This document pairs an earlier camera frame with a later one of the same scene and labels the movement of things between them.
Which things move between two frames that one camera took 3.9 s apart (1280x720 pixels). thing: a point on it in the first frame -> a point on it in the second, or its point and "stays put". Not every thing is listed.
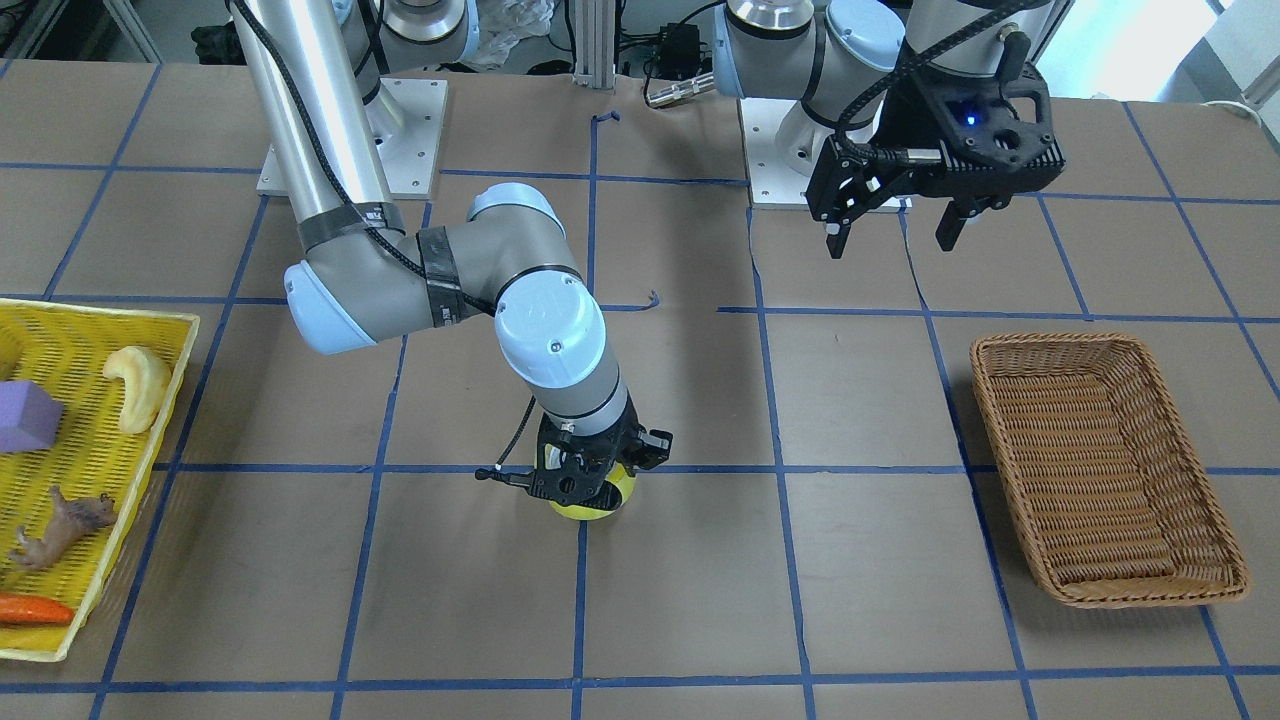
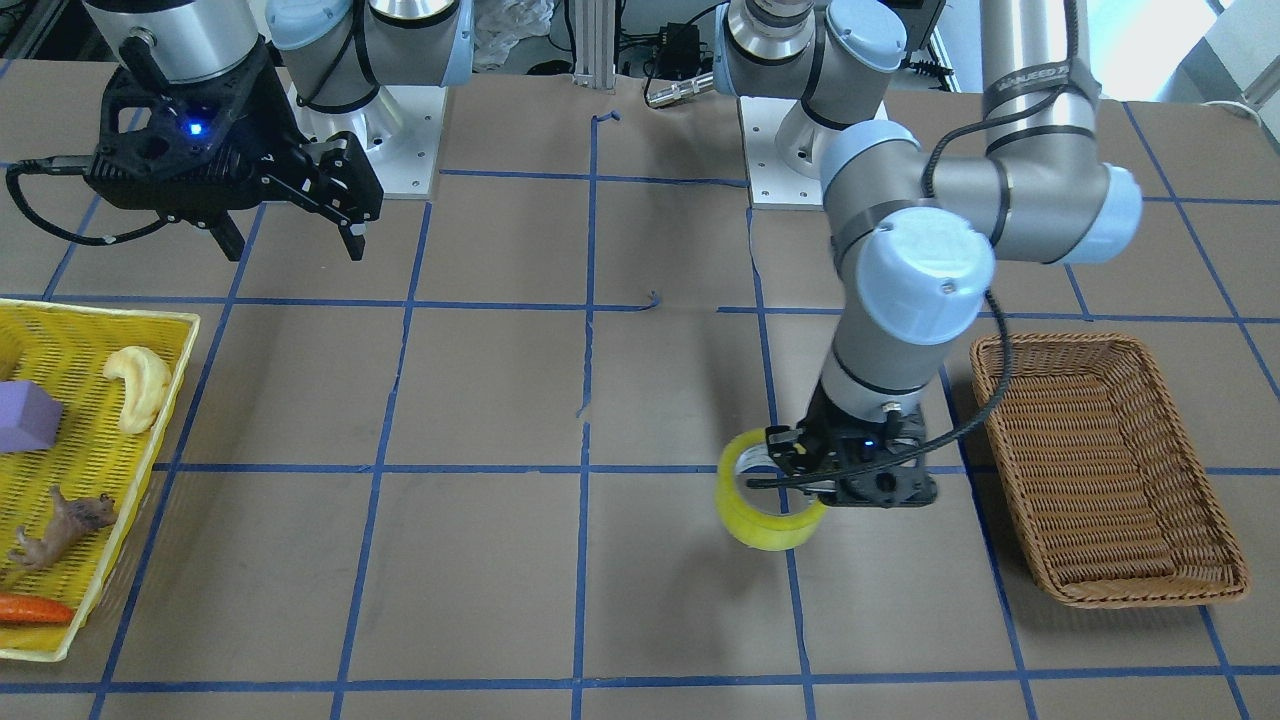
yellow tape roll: [618, 476] -> [760, 528]
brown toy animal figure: [74, 517] stays put
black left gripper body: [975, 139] -> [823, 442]
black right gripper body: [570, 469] -> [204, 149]
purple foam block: [29, 417] stays put
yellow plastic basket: [64, 350] stays put
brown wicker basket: [1109, 492] stays put
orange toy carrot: [28, 609] stays put
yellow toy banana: [147, 377] stays put
